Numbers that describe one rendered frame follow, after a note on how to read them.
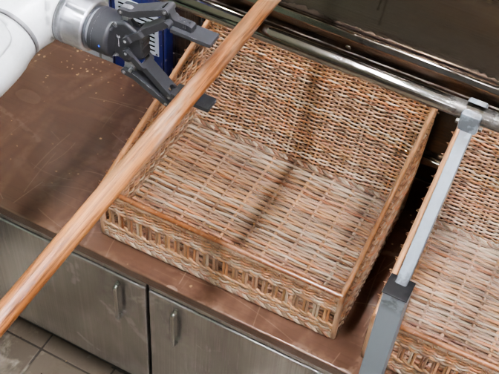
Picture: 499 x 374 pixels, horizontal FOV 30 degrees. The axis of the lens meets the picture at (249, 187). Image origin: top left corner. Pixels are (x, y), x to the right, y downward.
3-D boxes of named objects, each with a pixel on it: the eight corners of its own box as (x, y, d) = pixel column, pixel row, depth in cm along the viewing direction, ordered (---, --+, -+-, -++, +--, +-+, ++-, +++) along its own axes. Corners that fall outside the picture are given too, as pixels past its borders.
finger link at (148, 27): (138, 33, 150) (133, 26, 150) (183, 14, 142) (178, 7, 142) (125, 47, 148) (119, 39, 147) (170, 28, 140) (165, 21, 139)
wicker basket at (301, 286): (205, 97, 229) (208, 8, 208) (419, 185, 215) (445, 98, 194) (96, 234, 200) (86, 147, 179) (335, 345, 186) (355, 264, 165)
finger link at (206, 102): (170, 93, 151) (170, 96, 152) (207, 109, 149) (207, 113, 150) (180, 82, 153) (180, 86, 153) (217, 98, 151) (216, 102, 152)
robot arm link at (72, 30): (87, 21, 159) (116, 33, 157) (55, 52, 153) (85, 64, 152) (82, -22, 152) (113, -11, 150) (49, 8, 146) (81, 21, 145)
